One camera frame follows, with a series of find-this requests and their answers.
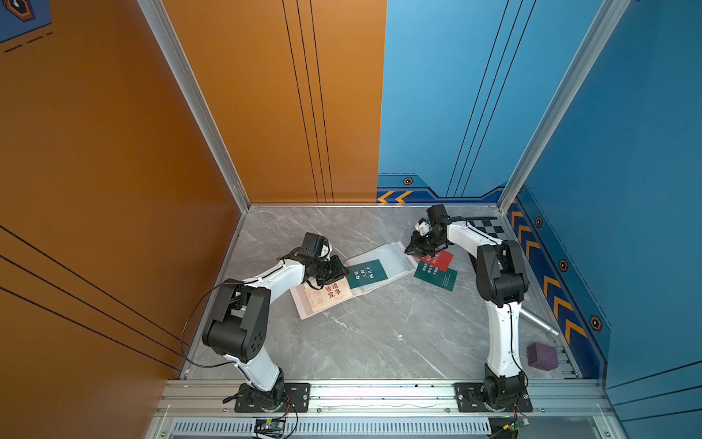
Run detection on green card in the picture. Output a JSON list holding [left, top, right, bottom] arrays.
[[346, 259, 389, 289], [414, 262, 457, 292]]

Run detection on cream card red characters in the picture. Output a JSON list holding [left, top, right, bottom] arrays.
[[294, 278, 354, 319]]

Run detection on pink photo album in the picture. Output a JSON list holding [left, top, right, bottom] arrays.
[[291, 241, 418, 319]]

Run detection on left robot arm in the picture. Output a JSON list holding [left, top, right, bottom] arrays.
[[202, 255, 349, 412]]

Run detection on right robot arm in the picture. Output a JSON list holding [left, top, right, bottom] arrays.
[[405, 205, 529, 410]]

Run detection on red money card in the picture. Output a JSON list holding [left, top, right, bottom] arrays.
[[419, 251, 453, 272]]

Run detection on black white chessboard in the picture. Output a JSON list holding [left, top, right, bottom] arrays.
[[468, 217, 516, 240]]

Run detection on silver microphone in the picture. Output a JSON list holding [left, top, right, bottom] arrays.
[[520, 307, 561, 338]]

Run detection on purple cube box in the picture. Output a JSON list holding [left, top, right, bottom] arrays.
[[526, 343, 559, 371]]

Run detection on left green circuit board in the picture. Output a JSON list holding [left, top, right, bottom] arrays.
[[252, 418, 287, 439]]

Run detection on green circuit board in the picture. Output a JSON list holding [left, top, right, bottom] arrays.
[[499, 417, 531, 437], [252, 418, 287, 439]]

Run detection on right green circuit board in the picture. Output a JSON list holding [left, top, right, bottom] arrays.
[[499, 417, 531, 437]]

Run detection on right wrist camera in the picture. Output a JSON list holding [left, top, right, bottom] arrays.
[[415, 204, 452, 237]]

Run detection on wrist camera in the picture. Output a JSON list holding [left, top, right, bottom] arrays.
[[415, 204, 452, 237], [298, 232, 332, 260]]

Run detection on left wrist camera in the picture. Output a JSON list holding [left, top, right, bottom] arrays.
[[298, 232, 332, 260]]

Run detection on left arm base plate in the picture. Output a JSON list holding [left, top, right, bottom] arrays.
[[234, 382, 312, 413]]

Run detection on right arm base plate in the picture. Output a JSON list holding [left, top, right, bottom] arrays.
[[453, 382, 534, 413]]

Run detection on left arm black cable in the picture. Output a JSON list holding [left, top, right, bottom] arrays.
[[179, 279, 242, 369]]

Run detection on aluminium front rail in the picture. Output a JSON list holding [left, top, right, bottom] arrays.
[[155, 379, 615, 418]]

